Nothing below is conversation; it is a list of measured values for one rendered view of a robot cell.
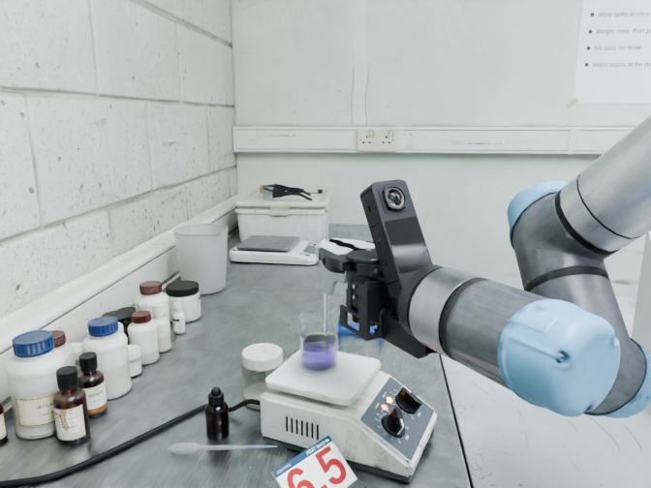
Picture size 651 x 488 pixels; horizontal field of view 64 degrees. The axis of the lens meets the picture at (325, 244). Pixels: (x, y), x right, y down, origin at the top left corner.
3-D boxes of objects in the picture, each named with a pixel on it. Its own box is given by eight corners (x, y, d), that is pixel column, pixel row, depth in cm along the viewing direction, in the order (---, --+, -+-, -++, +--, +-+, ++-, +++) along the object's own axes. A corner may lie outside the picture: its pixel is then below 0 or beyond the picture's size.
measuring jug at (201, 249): (158, 284, 132) (154, 226, 129) (202, 274, 141) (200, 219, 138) (198, 302, 120) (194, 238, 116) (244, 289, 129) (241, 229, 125)
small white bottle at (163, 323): (169, 352, 94) (165, 307, 92) (149, 353, 94) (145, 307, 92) (172, 345, 97) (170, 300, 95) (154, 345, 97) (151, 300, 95)
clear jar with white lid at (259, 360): (292, 400, 78) (291, 350, 76) (263, 416, 74) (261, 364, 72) (264, 386, 82) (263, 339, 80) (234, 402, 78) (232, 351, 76)
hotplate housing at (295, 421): (437, 428, 71) (440, 374, 69) (411, 488, 60) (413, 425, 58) (292, 393, 80) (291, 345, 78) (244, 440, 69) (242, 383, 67)
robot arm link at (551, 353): (604, 434, 38) (539, 416, 33) (487, 373, 47) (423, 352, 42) (644, 333, 38) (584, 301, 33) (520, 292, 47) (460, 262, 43)
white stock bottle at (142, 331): (165, 359, 91) (161, 313, 89) (139, 369, 88) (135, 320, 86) (150, 351, 94) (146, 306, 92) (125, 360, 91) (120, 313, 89)
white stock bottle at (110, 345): (140, 383, 83) (134, 315, 80) (113, 404, 77) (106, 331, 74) (107, 378, 85) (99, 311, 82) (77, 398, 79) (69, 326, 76)
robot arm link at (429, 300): (439, 285, 42) (510, 269, 46) (403, 271, 46) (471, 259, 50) (436, 371, 44) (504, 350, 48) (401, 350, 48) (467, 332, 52)
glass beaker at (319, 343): (317, 382, 66) (317, 322, 64) (291, 368, 70) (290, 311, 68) (351, 368, 70) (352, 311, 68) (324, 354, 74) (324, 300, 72)
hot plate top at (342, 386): (383, 365, 72) (383, 359, 72) (350, 408, 61) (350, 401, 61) (304, 350, 77) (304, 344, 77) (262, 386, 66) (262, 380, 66)
